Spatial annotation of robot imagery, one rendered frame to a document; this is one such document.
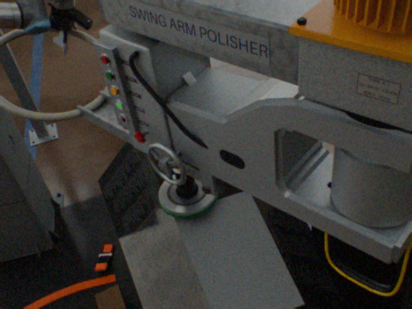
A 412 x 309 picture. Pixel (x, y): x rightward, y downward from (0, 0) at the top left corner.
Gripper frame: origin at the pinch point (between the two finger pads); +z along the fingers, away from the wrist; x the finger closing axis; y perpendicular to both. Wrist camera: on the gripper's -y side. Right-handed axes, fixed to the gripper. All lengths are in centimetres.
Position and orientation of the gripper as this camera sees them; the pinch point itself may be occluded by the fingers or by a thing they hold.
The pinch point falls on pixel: (72, 43)
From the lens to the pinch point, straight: 217.9
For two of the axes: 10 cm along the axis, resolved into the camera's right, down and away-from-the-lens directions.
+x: -1.8, 8.0, -5.7
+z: -1.8, 5.4, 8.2
